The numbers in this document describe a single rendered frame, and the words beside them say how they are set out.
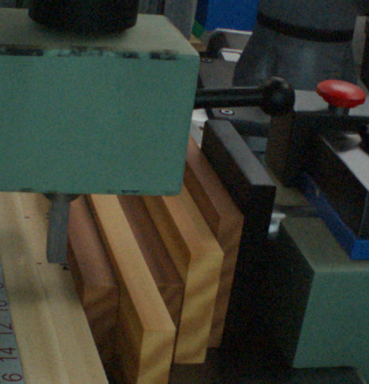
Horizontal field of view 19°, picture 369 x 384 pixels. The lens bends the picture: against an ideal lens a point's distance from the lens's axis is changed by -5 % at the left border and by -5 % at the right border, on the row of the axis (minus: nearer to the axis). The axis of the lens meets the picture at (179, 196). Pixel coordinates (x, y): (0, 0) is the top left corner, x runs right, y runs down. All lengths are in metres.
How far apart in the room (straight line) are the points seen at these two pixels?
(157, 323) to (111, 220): 0.10
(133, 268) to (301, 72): 0.71
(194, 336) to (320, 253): 0.08
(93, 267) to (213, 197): 0.07
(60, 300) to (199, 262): 0.07
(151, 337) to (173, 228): 0.10
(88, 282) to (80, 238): 0.05
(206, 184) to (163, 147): 0.09
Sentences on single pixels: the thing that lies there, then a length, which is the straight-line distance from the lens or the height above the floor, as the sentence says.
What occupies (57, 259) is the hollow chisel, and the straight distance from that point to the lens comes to 0.54.
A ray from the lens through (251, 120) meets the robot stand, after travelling 1.18.
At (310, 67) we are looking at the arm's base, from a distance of 1.22.
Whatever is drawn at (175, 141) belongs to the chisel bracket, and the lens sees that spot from 0.50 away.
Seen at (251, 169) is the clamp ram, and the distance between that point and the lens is 0.57.
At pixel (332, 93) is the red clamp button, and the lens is 0.63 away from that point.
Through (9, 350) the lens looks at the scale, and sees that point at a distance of 0.46.
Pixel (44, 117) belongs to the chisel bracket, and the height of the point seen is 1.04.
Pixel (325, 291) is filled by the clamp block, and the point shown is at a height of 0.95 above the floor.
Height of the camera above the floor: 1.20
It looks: 23 degrees down
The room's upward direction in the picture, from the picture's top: 8 degrees clockwise
